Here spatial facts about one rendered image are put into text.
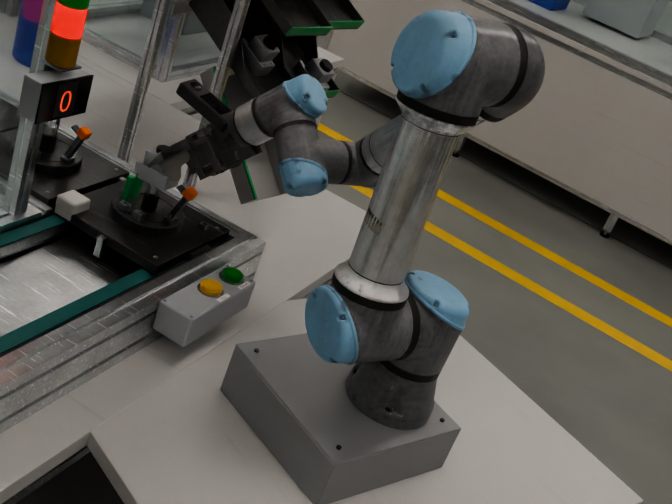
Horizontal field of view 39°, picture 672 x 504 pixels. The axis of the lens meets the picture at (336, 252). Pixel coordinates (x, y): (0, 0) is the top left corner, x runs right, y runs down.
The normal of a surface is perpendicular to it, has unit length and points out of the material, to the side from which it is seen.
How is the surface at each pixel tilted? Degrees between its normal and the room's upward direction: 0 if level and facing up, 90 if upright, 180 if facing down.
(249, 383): 90
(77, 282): 0
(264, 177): 45
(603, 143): 90
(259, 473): 0
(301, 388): 1
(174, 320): 90
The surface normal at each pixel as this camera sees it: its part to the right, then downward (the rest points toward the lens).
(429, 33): -0.77, -0.11
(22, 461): 0.33, -0.84
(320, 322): -0.84, 0.10
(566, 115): -0.50, 0.25
